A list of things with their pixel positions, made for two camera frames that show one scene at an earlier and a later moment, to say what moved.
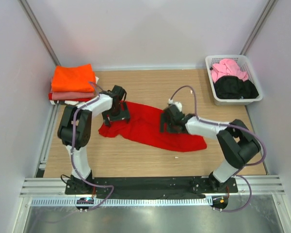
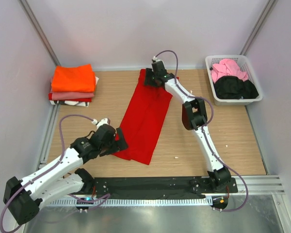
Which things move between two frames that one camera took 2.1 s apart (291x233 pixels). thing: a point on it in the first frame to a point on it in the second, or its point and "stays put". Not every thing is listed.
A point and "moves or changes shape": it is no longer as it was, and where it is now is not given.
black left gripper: [123, 115] to [118, 145]
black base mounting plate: [164, 188] stays put
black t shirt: [233, 87] stays put
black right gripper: [163, 119] to [148, 74]
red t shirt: [144, 125] moves or changes shape
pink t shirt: [227, 67] stays put
